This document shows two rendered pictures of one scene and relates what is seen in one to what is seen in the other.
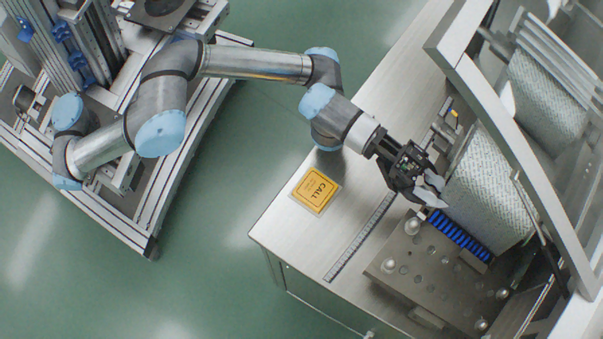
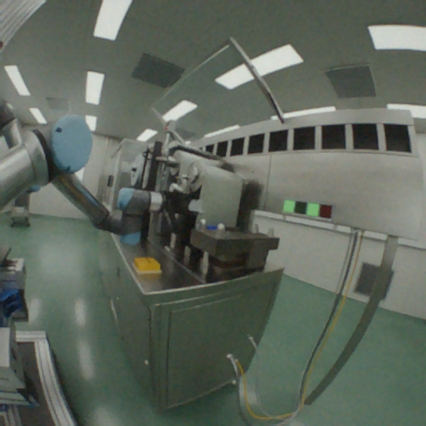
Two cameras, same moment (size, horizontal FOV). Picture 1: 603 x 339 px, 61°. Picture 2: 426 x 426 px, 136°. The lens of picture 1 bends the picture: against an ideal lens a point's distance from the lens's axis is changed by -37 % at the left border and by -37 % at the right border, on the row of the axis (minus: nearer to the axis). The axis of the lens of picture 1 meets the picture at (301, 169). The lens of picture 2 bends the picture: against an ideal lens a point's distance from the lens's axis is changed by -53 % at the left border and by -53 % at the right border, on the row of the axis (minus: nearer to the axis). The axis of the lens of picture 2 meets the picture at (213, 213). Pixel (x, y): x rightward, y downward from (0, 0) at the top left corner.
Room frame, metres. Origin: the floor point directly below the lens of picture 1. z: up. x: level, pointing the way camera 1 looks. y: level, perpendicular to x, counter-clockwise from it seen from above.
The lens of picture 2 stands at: (0.09, 0.46, 1.14)
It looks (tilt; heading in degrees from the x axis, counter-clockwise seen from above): 3 degrees down; 284
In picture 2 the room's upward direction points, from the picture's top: 9 degrees clockwise
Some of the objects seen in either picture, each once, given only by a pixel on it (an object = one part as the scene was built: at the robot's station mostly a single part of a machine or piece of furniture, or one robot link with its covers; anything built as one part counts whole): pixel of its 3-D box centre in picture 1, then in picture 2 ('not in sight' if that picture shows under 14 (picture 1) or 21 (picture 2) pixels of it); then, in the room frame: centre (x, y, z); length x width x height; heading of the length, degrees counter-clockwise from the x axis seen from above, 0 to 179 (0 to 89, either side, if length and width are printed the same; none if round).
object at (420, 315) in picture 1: (425, 319); (256, 254); (0.07, -0.29, 0.96); 0.10 x 0.03 x 0.11; 53
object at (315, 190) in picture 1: (315, 190); (146, 264); (0.41, -0.03, 0.91); 0.07 x 0.07 x 0.02; 53
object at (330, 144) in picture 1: (329, 120); (127, 226); (0.53, -0.06, 1.01); 0.11 x 0.08 x 0.11; 4
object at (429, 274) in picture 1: (447, 284); (239, 240); (0.15, -0.33, 1.00); 0.40 x 0.16 x 0.06; 53
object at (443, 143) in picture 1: (441, 153); (177, 217); (0.45, -0.30, 1.05); 0.06 x 0.05 x 0.31; 53
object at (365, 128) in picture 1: (365, 133); (153, 202); (0.47, -0.12, 1.11); 0.08 x 0.05 x 0.08; 143
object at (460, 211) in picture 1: (475, 224); (219, 210); (0.27, -0.37, 1.11); 0.23 x 0.01 x 0.18; 53
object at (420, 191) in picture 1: (432, 196); (198, 207); (0.34, -0.26, 1.11); 0.09 x 0.03 x 0.06; 52
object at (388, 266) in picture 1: (389, 264); (221, 230); (0.21, -0.18, 1.05); 0.04 x 0.04 x 0.04
